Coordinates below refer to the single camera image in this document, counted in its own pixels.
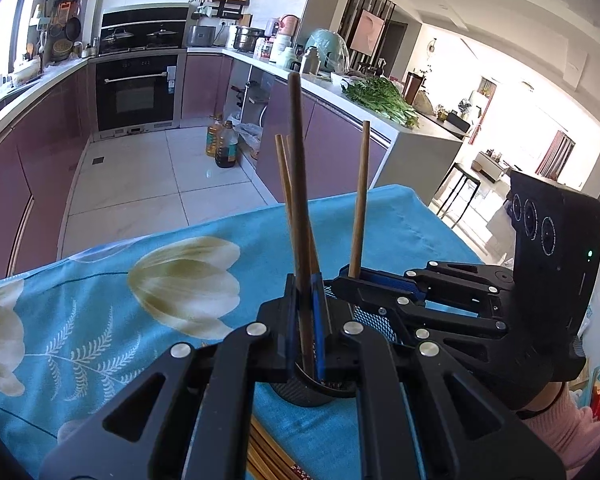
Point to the brown tumbler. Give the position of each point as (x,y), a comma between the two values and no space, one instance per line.
(412,87)

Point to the black range hood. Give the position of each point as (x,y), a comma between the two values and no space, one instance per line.
(142,17)

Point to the clear plastic bag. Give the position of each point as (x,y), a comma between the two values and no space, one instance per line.
(251,137)

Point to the mint green kitchen appliance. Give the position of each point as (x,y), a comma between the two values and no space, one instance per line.
(327,47)

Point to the white kitchen counter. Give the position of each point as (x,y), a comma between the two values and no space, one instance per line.
(420,160)

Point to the blue floral tablecloth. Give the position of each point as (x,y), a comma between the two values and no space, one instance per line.
(105,320)

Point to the lidded cooking pot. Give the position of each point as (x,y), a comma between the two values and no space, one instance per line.
(162,34)

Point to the black mesh utensil holder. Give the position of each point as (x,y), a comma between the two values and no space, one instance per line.
(300,395)

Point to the purple kitchen cabinet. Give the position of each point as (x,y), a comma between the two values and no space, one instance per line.
(330,150)
(202,85)
(30,170)

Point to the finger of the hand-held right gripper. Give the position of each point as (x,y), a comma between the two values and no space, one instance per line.
(390,280)
(430,317)

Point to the woven basket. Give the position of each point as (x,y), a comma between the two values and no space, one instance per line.
(63,50)

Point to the hanging black frying pan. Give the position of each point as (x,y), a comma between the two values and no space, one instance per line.
(73,30)

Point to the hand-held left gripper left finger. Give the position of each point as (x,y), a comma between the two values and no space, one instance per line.
(275,345)

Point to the bunch of leafy greens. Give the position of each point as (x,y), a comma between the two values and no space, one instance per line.
(380,100)

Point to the red curtain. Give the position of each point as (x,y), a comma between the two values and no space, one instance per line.
(556,152)

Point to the black built-in oven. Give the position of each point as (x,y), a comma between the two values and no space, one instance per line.
(135,95)

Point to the dark cooking oil bottle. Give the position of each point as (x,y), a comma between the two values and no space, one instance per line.
(226,147)

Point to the grey metal appliance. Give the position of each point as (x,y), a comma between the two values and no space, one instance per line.
(255,97)

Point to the pink electric kettle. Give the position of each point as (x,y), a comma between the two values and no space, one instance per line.
(289,25)

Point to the person's right forearm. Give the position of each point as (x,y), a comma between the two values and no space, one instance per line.
(565,435)

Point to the steel thermos flask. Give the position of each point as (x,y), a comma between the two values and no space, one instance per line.
(309,61)

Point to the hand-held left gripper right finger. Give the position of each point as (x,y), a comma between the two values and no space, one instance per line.
(321,330)

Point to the stainless steel stockpot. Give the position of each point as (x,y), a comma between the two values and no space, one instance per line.
(246,40)

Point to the green and white jug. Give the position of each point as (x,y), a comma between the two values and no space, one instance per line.
(289,59)

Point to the pink wall picture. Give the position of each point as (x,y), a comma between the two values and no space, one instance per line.
(369,32)

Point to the black stool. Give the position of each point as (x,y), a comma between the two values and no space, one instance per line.
(462,172)

